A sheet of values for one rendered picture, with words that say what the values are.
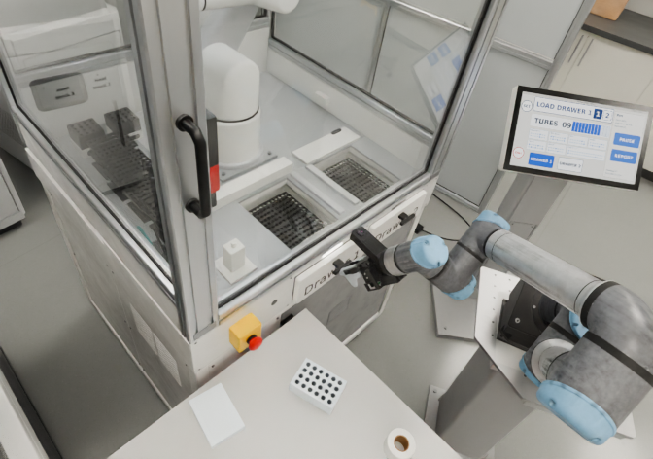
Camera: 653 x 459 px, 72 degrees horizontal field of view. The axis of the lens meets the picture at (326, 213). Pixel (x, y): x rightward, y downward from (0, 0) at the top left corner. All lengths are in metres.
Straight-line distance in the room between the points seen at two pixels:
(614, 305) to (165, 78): 0.77
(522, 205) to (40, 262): 2.29
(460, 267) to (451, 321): 1.34
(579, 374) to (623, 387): 0.06
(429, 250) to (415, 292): 1.49
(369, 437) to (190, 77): 0.94
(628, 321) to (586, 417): 0.16
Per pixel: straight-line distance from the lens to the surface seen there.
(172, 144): 0.71
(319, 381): 1.24
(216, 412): 1.23
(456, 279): 1.10
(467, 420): 1.90
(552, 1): 2.57
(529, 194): 2.06
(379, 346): 2.27
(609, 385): 0.85
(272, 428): 1.23
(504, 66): 2.69
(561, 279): 0.95
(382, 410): 1.29
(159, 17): 0.62
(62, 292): 2.51
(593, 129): 1.95
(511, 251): 1.03
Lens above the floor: 1.92
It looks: 44 degrees down
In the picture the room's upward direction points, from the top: 11 degrees clockwise
